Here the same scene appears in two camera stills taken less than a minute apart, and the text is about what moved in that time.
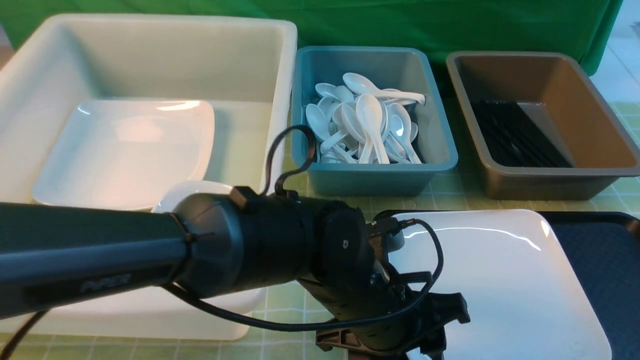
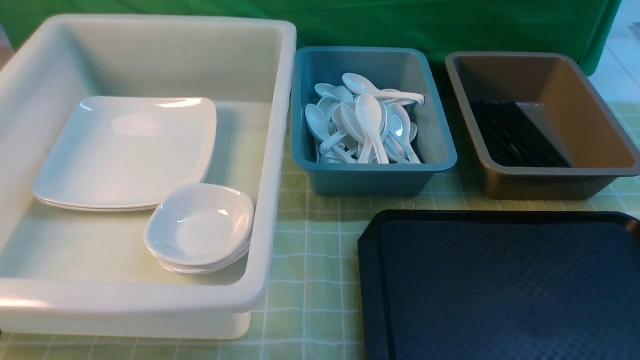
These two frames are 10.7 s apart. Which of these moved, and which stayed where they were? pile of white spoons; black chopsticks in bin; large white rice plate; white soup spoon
Moved: large white rice plate
Stayed: black chopsticks in bin; white soup spoon; pile of white spoons
